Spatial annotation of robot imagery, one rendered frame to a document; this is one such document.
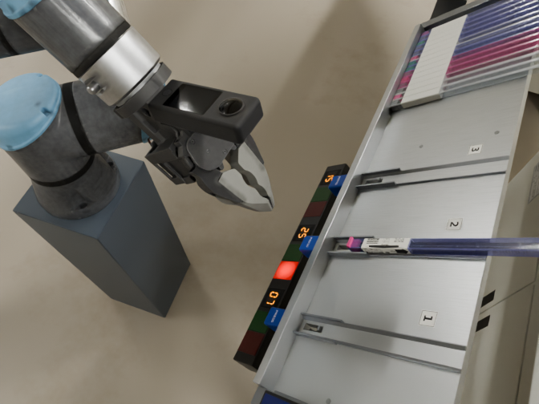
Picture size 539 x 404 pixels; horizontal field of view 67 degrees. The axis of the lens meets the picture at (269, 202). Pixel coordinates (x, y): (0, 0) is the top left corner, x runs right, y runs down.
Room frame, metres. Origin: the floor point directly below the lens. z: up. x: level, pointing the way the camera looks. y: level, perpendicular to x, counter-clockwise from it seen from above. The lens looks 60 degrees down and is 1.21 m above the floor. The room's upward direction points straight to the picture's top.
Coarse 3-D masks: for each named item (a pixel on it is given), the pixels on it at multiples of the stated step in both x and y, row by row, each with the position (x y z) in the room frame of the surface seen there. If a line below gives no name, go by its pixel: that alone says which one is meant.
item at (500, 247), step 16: (416, 240) 0.18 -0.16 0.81; (432, 240) 0.18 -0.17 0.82; (448, 240) 0.17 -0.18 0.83; (464, 240) 0.17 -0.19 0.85; (480, 240) 0.16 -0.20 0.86; (496, 240) 0.16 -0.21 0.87; (512, 240) 0.16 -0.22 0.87; (528, 240) 0.15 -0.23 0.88; (496, 256) 0.15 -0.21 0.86; (512, 256) 0.14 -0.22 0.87; (528, 256) 0.14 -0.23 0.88
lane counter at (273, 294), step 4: (272, 288) 0.18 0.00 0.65; (268, 292) 0.18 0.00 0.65; (272, 292) 0.18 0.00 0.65; (276, 292) 0.18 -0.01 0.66; (280, 292) 0.17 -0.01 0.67; (268, 296) 0.17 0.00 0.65; (272, 296) 0.17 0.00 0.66; (276, 296) 0.17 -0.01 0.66; (280, 296) 0.17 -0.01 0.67; (264, 300) 0.17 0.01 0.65; (268, 300) 0.17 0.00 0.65; (272, 300) 0.16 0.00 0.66; (276, 300) 0.16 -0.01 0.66; (264, 304) 0.16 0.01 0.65; (268, 304) 0.16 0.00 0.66; (272, 304) 0.16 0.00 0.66; (276, 304) 0.16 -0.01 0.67
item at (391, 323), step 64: (448, 128) 0.35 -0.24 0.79; (512, 128) 0.31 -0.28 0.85; (384, 192) 0.28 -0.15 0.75; (448, 192) 0.24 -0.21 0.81; (384, 256) 0.18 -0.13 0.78; (448, 256) 0.16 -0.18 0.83; (320, 320) 0.12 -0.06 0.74; (384, 320) 0.10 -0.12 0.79; (448, 320) 0.09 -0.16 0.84; (320, 384) 0.05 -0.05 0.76; (384, 384) 0.04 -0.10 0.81; (448, 384) 0.04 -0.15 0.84
